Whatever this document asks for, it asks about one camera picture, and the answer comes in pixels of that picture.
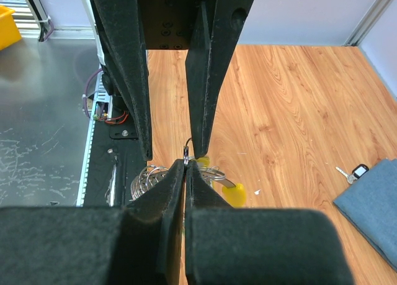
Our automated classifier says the folded blue cloth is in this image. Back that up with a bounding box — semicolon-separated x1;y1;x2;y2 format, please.
333;159;396;269

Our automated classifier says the yellow plastic bin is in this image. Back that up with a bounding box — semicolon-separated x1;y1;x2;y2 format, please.
0;6;22;50

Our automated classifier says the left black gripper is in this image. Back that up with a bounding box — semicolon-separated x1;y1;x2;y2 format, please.
91;0;254;161

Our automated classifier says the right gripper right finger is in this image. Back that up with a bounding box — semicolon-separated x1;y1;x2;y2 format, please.
185;161;354;284

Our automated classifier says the black key fob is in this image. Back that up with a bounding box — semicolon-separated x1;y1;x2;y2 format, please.
335;164;370;184

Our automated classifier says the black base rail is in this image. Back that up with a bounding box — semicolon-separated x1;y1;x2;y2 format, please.
83;109;147;207

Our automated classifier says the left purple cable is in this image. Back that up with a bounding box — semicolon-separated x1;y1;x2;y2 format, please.
82;66;105;117

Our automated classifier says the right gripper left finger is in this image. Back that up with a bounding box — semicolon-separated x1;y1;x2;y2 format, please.
1;160;185;284

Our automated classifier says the metal key organizer ring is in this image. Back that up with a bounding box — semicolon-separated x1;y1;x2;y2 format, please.
129;137;248;209

